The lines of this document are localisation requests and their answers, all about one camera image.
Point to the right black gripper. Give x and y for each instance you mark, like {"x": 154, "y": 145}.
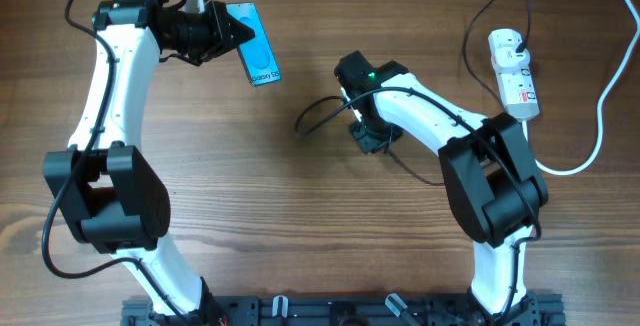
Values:
{"x": 371, "y": 141}

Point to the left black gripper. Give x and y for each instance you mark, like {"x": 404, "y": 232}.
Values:
{"x": 221, "y": 21}

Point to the teal screen Galaxy smartphone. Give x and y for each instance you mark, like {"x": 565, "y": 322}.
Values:
{"x": 257, "y": 56}

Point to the white power strip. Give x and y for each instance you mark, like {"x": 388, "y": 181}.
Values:
{"x": 517, "y": 91}

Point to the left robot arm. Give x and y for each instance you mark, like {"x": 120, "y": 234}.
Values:
{"x": 107, "y": 193}

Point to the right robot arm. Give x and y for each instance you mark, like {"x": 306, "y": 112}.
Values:
{"x": 494, "y": 188}

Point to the white USB charger plug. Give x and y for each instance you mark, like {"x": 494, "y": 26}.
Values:
{"x": 507, "y": 60}

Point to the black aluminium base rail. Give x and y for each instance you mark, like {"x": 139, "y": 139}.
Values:
{"x": 441, "y": 309}

